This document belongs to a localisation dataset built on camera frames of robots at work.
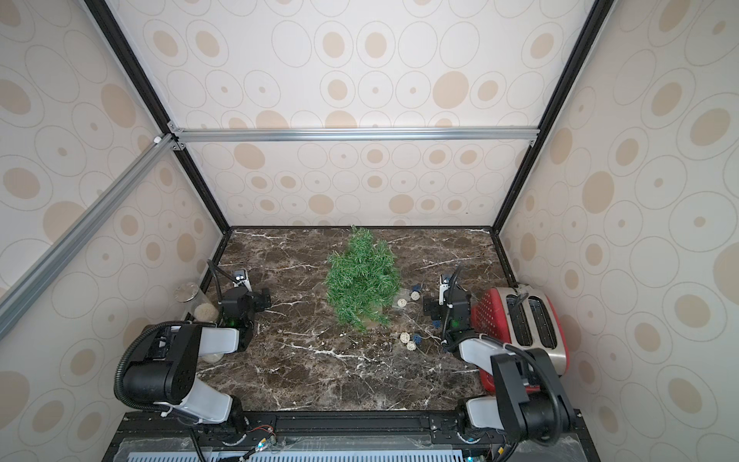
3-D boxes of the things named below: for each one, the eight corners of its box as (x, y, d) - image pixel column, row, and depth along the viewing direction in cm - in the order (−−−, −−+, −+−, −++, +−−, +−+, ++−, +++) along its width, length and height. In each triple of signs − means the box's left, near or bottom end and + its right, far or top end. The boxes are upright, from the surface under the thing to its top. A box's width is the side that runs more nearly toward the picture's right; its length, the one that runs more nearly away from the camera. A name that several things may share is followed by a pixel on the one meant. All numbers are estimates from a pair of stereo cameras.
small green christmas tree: (332, 330, 93) (315, 267, 67) (360, 294, 102) (355, 226, 76) (370, 355, 88) (368, 297, 62) (397, 314, 97) (404, 248, 71)
